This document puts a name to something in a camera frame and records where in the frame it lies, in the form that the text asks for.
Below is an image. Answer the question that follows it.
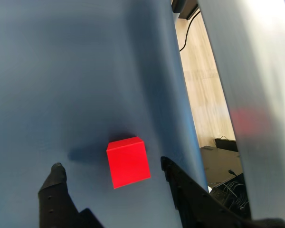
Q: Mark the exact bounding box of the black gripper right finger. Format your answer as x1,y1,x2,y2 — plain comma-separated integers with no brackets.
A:
160,156,250,228

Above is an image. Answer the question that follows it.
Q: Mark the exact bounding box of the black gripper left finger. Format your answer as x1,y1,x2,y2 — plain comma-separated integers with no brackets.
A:
38,162,105,228

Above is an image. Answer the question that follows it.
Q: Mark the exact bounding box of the red cube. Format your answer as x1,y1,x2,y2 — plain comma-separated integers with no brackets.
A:
106,136,152,190

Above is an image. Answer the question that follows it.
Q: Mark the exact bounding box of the black flat box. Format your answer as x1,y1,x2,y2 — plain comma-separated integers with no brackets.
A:
214,137,238,152

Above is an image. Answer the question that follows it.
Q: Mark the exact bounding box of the bundle of thin cables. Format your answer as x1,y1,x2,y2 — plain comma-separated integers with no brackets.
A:
210,169,250,216

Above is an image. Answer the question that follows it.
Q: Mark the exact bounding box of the black cable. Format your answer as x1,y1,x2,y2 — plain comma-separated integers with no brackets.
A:
179,9,201,52

